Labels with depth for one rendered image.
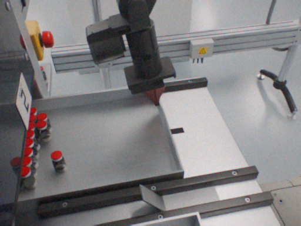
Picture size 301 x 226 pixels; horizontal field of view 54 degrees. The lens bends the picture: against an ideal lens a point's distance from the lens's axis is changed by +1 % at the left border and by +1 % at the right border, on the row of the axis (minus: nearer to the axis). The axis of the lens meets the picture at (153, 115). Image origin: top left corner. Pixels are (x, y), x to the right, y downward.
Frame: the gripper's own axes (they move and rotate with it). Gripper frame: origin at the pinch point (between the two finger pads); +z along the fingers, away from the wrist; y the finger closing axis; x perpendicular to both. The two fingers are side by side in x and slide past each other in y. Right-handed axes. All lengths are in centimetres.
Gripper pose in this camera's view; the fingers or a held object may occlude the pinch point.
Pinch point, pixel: (156, 101)
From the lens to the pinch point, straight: 68.6
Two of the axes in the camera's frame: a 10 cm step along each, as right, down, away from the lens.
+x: 2.0, 6.8, -7.0
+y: -9.6, 2.6, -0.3
